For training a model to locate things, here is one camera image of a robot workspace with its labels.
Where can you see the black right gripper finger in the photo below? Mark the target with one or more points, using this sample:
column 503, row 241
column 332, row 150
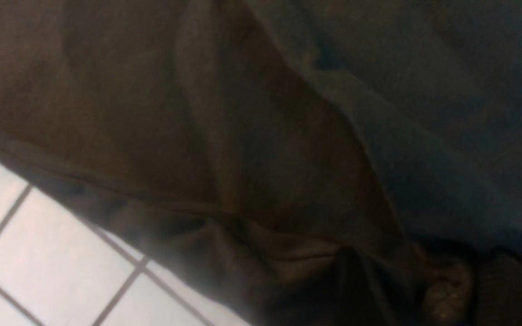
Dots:
column 499, row 290

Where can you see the gray long-sleeve top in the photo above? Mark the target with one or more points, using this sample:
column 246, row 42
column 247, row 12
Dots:
column 302, row 162

